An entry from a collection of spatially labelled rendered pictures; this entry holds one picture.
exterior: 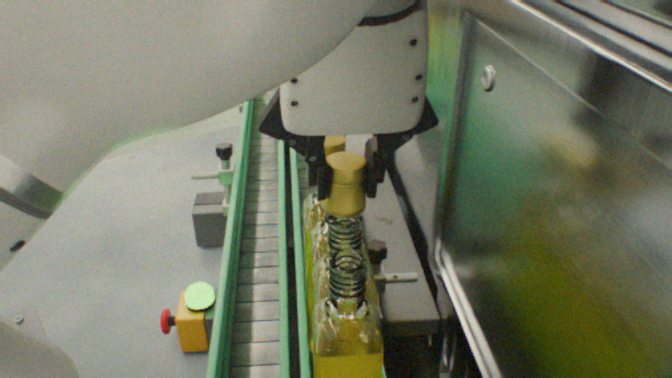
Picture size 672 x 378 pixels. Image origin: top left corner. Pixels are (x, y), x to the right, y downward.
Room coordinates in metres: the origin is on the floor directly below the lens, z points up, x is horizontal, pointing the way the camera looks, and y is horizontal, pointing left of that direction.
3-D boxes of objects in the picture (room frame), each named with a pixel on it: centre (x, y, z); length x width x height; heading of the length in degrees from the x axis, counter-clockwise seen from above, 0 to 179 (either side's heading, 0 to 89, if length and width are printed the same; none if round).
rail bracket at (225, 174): (0.80, 0.20, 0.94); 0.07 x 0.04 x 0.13; 95
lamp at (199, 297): (0.63, 0.20, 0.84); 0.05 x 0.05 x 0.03
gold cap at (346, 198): (0.39, -0.01, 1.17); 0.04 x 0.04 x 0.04
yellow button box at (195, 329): (0.63, 0.20, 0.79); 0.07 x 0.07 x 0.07; 5
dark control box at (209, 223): (0.91, 0.23, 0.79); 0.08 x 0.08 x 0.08; 5
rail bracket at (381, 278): (0.53, -0.07, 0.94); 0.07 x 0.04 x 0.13; 95
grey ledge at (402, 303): (1.00, -0.06, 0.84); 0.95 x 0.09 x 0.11; 5
